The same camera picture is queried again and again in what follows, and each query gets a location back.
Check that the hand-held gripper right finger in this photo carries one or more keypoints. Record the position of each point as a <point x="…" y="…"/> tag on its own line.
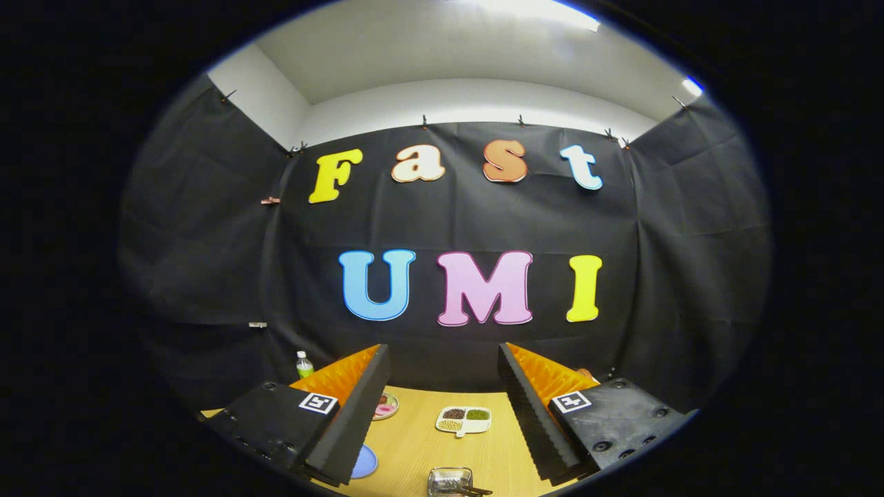
<point x="528" y="414"/>

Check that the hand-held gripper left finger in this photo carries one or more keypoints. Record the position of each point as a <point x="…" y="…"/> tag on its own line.
<point x="356" y="414"/>

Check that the beige plate with food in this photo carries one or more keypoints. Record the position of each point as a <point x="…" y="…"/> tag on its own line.
<point x="387" y="407"/>

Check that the blue plate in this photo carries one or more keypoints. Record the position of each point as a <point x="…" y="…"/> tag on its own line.
<point x="366" y="464"/>

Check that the white divided bean dish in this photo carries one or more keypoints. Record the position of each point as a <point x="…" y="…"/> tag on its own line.
<point x="464" y="421"/>

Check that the toast bread slices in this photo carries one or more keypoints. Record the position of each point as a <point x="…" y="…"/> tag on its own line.
<point x="585" y="375"/>

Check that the green label plastic bottle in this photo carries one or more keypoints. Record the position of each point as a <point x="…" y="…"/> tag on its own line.
<point x="304" y="366"/>

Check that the perforated metal basket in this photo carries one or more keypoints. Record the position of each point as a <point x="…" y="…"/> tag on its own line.
<point x="438" y="480"/>

